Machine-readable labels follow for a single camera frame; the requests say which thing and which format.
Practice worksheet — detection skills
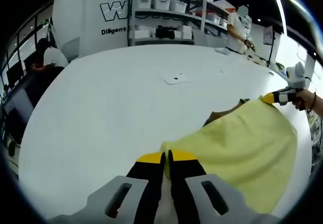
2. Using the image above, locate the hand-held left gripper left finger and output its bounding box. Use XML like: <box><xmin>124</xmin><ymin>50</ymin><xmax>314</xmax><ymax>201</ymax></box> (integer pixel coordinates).
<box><xmin>49</xmin><ymin>151</ymin><xmax>166</xmax><ymax>224</ymax></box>

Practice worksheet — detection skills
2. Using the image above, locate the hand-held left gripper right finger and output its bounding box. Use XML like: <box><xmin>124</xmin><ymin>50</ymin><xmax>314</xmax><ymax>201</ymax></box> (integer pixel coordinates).
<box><xmin>168</xmin><ymin>149</ymin><xmax>281</xmax><ymax>224</ymax></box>

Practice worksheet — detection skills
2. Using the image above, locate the yellow blue grey garment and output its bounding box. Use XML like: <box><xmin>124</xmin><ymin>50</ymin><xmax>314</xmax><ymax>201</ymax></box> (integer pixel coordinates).
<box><xmin>160</xmin><ymin>98</ymin><xmax>298</xmax><ymax>214</ymax></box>

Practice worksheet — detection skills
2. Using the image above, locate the person's right hand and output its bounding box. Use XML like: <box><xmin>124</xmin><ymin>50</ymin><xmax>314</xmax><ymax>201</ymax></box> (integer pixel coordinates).
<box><xmin>293</xmin><ymin>88</ymin><xmax>314</xmax><ymax>111</ymax></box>

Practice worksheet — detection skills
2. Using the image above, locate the grey chair back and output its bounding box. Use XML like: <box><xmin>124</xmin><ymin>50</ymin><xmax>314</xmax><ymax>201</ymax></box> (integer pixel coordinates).
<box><xmin>193</xmin><ymin>29</ymin><xmax>229</xmax><ymax>48</ymax></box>

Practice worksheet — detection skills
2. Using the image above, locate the black bag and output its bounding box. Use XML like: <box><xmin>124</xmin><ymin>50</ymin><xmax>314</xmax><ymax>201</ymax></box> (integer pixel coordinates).
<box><xmin>155</xmin><ymin>25</ymin><xmax>175</xmax><ymax>39</ymax></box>

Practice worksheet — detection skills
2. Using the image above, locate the white storage box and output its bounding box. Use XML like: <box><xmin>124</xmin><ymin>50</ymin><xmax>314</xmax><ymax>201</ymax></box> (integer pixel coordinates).
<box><xmin>152</xmin><ymin>0</ymin><xmax>171</xmax><ymax>11</ymax></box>
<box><xmin>135</xmin><ymin>0</ymin><xmax>153</xmax><ymax>9</ymax></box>
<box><xmin>169</xmin><ymin>0</ymin><xmax>188</xmax><ymax>13</ymax></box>

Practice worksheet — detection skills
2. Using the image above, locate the large black monitor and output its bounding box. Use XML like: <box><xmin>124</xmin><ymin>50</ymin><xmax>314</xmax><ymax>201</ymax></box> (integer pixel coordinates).
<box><xmin>2</xmin><ymin>87</ymin><xmax>35</xmax><ymax>144</ymax></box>

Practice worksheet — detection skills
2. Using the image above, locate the grey metal shelf unit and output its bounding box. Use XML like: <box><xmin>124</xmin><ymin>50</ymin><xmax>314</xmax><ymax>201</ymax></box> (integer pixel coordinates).
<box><xmin>127</xmin><ymin>0</ymin><xmax>250</xmax><ymax>47</ymax></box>

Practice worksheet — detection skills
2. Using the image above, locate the black computer monitor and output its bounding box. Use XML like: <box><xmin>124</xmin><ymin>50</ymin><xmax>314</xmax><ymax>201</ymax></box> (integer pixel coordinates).
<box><xmin>6</xmin><ymin>61</ymin><xmax>24</xmax><ymax>83</ymax></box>

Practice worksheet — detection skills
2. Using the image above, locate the black bracelet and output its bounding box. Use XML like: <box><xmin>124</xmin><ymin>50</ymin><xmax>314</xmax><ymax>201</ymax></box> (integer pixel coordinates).
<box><xmin>306</xmin><ymin>92</ymin><xmax>317</xmax><ymax>114</ymax></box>

